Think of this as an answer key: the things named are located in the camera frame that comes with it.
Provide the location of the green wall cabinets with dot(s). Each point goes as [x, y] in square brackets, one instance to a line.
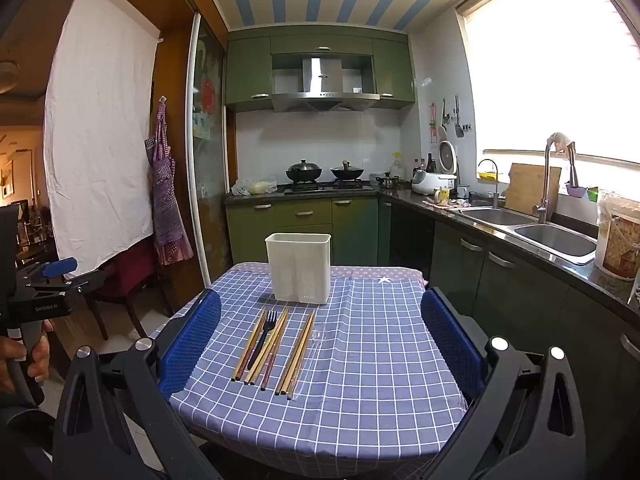
[320, 67]

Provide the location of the purple checked apron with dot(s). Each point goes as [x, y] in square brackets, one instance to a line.
[165, 195]

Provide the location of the white hanging sheet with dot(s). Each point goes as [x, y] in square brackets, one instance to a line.
[100, 135]

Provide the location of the dark dining furniture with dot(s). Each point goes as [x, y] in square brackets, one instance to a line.
[32, 235]

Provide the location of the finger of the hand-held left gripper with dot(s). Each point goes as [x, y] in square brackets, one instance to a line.
[75, 281]
[57, 266]

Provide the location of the person's left hand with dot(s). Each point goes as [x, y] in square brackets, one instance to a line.
[42, 355]

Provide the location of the hanging steel spatula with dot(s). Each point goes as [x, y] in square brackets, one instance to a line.
[458, 120]

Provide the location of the black lidded wok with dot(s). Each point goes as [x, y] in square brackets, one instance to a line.
[303, 171]
[347, 171]

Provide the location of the clear plastic bag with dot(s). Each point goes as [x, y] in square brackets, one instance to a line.
[257, 186]

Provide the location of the clear oil bottle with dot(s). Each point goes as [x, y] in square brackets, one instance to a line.
[397, 164]

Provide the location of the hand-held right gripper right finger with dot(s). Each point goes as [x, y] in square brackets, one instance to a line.
[450, 345]

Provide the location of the cloth draped over faucet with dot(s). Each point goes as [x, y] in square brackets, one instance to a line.
[561, 141]

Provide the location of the row of wooden chopsticks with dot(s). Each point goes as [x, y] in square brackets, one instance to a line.
[295, 355]

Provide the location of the blue checked tablecloth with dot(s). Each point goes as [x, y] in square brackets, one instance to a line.
[350, 360]

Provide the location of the purple plastic ladle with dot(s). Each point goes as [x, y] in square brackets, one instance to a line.
[575, 187]

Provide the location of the black plastic fork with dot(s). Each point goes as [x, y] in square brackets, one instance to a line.
[262, 340]

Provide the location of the dark sauce bottle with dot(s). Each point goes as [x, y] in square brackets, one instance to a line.
[429, 162]

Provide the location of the white rice cooker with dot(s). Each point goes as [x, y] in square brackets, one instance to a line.
[435, 172]

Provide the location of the yellow sponge basket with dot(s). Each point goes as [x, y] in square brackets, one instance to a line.
[487, 175]

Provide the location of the round ceiling lamp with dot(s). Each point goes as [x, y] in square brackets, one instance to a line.
[7, 76]

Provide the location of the white plastic utensil holder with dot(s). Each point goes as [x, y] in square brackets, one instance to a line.
[298, 267]

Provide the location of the sliding glass door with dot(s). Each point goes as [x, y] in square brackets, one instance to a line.
[207, 160]

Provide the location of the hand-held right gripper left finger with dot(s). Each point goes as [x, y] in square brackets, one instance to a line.
[190, 345]

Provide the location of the steel range hood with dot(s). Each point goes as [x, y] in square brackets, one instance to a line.
[320, 85]

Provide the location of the gas stove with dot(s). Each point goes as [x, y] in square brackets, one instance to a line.
[327, 187]

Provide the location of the tall steel faucet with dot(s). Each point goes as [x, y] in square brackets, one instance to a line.
[546, 185]

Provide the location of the double steel sink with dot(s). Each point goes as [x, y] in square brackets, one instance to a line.
[530, 232]

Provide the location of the small steel faucet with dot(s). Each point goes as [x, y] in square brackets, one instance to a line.
[492, 180]

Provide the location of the red upholstered chair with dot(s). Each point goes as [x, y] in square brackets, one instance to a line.
[125, 280]

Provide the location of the white plastic bucket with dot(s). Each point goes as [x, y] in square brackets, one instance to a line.
[617, 235]

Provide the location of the small steel pot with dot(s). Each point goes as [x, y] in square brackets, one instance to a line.
[388, 180]

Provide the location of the wooden cutting board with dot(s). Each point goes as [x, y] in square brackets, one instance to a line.
[532, 188]

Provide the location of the clear plastic spoon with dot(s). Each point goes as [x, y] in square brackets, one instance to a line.
[311, 355]

